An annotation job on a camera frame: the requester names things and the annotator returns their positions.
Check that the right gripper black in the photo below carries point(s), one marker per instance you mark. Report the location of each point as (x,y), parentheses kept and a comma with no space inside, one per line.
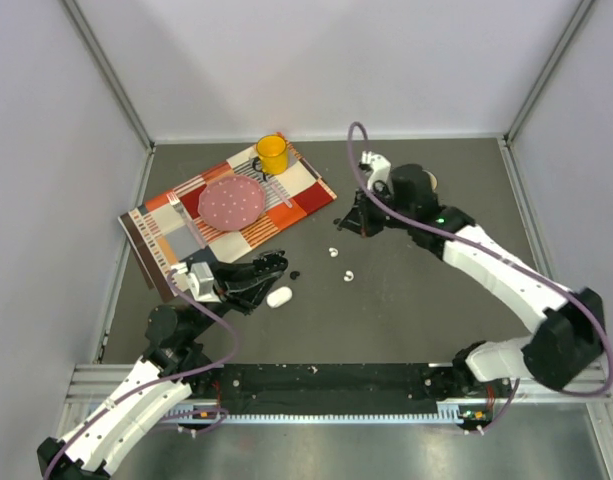
(358,218)

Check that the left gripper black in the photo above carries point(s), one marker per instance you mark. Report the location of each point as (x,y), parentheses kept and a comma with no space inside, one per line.
(242,288)

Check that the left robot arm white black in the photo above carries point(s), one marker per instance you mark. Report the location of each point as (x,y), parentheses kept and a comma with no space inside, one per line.
(171,369)

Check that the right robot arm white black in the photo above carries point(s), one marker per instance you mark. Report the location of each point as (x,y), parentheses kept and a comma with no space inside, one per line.
(565,327)

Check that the white earbud charging case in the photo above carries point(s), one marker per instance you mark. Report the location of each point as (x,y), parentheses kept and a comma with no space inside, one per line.
(279,297)

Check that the patterned orange placemat cloth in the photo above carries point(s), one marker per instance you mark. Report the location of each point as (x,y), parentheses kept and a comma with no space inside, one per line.
(159,238)

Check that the pink dotted plate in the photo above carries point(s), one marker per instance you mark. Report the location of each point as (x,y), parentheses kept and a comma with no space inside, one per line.
(232,203)

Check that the cream enamel mug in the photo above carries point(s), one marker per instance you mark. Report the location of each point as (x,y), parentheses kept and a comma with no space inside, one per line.
(433,180)

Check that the yellow mug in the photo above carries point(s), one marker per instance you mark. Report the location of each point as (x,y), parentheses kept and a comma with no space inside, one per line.
(271,156)

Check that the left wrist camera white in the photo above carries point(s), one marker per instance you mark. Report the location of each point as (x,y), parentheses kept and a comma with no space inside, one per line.
(195,279)

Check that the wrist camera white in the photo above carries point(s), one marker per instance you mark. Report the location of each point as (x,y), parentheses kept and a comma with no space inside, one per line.
(195,279)
(376,168)

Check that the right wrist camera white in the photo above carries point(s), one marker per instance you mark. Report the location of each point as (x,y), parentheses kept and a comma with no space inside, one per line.
(376,168)

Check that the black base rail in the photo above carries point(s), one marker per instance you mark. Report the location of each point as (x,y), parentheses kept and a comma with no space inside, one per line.
(334,389)

